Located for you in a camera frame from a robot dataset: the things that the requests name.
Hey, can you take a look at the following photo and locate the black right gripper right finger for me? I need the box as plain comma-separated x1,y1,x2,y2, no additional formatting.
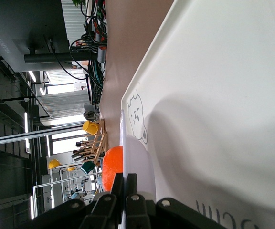
125,173,227,229

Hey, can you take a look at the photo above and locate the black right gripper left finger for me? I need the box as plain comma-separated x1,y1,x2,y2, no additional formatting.
27,172,124,229

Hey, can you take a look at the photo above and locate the orange fruit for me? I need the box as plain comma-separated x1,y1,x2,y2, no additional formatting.
101,146,124,192

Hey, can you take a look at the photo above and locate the teal mug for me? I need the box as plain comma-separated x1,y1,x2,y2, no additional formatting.
80,160,96,175

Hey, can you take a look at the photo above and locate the wooden mug rack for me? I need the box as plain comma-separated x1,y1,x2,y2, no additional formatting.
70,118,109,166

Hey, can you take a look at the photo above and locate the yellow mug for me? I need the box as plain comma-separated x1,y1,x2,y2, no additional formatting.
82,120,100,136

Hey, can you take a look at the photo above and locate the cream tray with bear print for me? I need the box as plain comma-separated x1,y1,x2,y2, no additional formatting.
121,0,275,229

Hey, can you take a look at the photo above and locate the black horizontal pole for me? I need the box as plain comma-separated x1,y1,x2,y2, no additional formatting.
23,52,98,64

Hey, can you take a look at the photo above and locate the dark wall display panel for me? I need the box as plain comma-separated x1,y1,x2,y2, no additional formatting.
0,0,70,73

